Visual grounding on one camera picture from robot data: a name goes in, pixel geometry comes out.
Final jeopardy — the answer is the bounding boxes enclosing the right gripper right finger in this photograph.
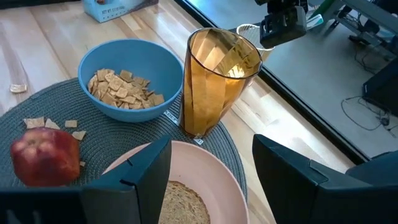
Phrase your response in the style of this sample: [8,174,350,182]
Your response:
[252,134,371,224]

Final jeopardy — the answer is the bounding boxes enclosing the grey round woven placemat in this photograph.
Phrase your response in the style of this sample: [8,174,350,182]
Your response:
[0,77,249,202]

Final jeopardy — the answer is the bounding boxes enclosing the black floor cable with plug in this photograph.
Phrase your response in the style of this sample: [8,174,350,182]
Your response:
[340,95,398,138]

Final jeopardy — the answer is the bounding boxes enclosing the blue bowl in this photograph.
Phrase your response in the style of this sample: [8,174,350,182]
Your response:
[77,39,184,123]

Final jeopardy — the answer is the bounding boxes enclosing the amber faceted tumbler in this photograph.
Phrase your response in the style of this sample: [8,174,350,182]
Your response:
[179,27,263,138]

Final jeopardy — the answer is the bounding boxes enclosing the blue cinnamon cereal box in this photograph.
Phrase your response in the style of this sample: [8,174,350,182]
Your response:
[82,0,159,24]

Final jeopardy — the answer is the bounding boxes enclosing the pink plate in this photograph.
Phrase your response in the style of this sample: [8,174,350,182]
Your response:
[102,140,249,224]

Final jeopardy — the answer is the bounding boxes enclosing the black floor box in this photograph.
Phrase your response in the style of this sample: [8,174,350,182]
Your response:
[362,58,398,118]

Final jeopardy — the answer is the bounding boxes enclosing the cereal pile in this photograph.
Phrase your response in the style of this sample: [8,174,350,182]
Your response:
[87,68,165,110]

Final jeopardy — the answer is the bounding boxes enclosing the grey equipment stand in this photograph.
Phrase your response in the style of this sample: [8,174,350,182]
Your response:
[310,0,398,57]

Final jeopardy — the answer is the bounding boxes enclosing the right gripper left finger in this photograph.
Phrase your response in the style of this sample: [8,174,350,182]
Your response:
[81,135,173,224]

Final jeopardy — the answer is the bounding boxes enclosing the clear glass cup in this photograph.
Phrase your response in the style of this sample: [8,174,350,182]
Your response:
[236,24,276,62]

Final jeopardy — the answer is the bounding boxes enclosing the red apple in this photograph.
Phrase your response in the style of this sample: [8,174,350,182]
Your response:
[10,127,81,187]

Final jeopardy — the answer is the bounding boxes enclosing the brown toast slice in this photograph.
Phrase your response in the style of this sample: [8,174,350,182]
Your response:
[158,180,211,224]

